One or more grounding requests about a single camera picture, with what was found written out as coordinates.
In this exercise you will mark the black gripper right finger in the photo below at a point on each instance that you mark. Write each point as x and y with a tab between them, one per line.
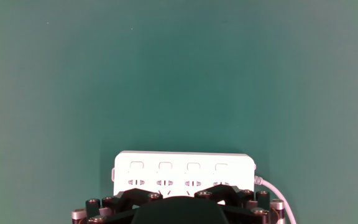
232	194

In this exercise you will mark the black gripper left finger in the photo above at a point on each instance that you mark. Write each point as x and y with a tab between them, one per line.
123	200

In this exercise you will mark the white four-socket power strip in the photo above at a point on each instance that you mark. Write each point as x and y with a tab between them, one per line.
182	174

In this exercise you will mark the green table mat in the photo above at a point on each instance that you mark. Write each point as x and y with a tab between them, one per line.
179	77

